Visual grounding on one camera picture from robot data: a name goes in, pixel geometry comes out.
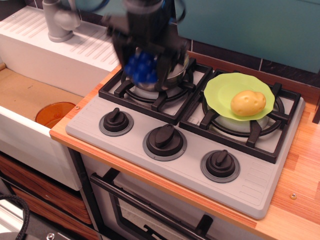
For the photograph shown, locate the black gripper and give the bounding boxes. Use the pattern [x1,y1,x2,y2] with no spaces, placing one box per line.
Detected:
[103,14,188,92]

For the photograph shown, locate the blue toy blueberry cluster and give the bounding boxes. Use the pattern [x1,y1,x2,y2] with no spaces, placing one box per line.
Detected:
[124,51,158,85]

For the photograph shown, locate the yellow toy potato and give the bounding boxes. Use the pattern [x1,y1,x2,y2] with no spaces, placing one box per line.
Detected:
[230,90,266,117]

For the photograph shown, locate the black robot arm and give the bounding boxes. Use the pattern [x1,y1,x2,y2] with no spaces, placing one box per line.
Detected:
[102,0,189,92]

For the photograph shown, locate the stainless steel pot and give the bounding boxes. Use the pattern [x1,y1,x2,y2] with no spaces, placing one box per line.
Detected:
[124,54,190,92]

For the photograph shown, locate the black left stove knob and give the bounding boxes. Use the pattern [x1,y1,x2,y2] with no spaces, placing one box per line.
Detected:
[99,107,134,137]

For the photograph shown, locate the black stove knob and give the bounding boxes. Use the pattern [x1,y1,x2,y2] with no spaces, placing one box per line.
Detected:
[99,107,134,137]
[142,124,188,162]
[200,150,241,184]

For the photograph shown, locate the grey toy stove top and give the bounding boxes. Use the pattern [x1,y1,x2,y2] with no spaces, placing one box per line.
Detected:
[65,65,306,219]

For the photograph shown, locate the black middle stove knob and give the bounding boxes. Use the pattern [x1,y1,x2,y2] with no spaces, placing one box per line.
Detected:
[142,124,188,162]

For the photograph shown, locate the light green plastic plate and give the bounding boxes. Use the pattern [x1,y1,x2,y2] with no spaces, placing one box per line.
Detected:
[204,72,276,121]

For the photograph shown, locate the black right stove knob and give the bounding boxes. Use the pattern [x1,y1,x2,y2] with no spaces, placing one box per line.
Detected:
[200,150,241,184]

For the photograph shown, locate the black left burner grate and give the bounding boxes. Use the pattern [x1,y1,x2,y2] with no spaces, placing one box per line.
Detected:
[98,58,213,125]

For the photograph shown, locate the black burner grate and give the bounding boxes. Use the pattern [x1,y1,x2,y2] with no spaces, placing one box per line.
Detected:
[179,69,305,164]
[98,58,213,125]

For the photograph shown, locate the grey toy faucet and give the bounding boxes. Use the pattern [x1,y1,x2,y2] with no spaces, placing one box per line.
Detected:
[42,0,81,43]

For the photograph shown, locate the white toy sink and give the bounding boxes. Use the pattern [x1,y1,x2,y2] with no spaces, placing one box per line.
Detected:
[0,5,119,191]

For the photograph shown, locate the orange plastic cup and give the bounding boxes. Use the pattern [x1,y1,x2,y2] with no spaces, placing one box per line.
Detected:
[35,101,76,129]

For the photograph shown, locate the black right burner grate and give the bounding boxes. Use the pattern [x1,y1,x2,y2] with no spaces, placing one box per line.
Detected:
[179,69,305,164]

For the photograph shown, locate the teal cabinet panel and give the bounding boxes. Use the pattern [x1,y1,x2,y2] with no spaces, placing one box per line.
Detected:
[74,0,320,76]

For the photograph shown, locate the wooden drawer fronts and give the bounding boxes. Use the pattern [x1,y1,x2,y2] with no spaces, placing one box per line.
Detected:
[0,153,98,240]

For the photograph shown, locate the oven door with black handle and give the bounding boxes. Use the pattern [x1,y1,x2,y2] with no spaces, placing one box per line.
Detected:
[89,168,257,240]

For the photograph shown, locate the black braided cable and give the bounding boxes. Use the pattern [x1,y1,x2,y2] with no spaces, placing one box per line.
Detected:
[0,193,31,240]

